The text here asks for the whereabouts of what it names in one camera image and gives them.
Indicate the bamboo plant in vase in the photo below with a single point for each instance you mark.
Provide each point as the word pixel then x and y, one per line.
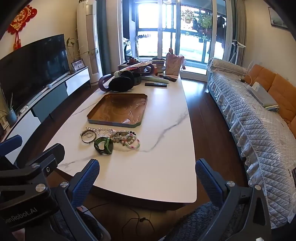
pixel 72 69

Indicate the small photo frame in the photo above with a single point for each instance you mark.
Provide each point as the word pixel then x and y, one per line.
pixel 78 64

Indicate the white floor air conditioner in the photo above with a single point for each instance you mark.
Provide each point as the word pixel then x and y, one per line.
pixel 89 46

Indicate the teal curtain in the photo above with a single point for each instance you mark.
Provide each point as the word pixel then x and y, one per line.
pixel 104 34

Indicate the grey curtain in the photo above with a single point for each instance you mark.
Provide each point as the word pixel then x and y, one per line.
pixel 241 27

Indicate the glass sliding door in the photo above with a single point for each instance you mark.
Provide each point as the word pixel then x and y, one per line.
pixel 172 34

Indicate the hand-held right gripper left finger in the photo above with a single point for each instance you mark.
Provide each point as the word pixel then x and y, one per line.
pixel 86 179

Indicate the framed wall painting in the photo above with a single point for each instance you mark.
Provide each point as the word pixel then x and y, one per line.
pixel 277 19

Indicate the black remote control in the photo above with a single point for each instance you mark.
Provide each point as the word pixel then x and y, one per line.
pixel 156 85

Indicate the red knot wall decoration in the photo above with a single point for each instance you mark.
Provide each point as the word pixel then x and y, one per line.
pixel 22 19

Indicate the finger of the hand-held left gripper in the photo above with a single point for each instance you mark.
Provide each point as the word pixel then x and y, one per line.
pixel 53 150
pixel 9 144

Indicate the white and teal cabinet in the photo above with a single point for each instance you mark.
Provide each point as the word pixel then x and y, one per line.
pixel 48 99

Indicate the hanging potted plant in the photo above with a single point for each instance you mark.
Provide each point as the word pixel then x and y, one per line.
pixel 188 15
pixel 205 19

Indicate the dark office chair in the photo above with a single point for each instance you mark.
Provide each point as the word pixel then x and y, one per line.
pixel 126 49

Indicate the hanging dark clothes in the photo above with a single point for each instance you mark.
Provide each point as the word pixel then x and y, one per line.
pixel 220 26

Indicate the copper metal tray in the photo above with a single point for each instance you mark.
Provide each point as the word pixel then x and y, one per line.
pixel 115 109

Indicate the black flat television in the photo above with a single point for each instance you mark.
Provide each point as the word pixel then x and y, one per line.
pixel 34 64

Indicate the dark wooden box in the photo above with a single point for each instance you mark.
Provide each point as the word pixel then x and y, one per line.
pixel 124 66

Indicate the small potted plant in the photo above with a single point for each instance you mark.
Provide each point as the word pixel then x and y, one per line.
pixel 11 117

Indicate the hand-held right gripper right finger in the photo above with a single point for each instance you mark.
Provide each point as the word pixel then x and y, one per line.
pixel 208 183

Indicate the woven hand fan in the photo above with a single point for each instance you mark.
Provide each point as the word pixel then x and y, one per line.
pixel 138 64

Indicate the pink gift bag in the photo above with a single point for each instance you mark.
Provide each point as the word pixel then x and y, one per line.
pixel 172 64

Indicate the dark remote control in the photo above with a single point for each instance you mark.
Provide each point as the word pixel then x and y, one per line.
pixel 168 78

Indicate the orange sofa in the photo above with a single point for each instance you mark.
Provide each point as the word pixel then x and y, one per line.
pixel 282 90

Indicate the pale green folded umbrella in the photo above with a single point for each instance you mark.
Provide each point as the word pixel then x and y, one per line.
pixel 157 80

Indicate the green wrist watch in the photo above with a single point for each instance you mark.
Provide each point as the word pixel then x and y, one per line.
pixel 98 144

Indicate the brown teapot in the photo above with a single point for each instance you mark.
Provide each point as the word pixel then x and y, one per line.
pixel 133 60

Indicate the purple ceramic bowl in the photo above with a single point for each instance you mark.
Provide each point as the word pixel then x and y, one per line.
pixel 159 63

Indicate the sofa with quilted cover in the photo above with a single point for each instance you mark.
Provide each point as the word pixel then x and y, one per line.
pixel 249 129

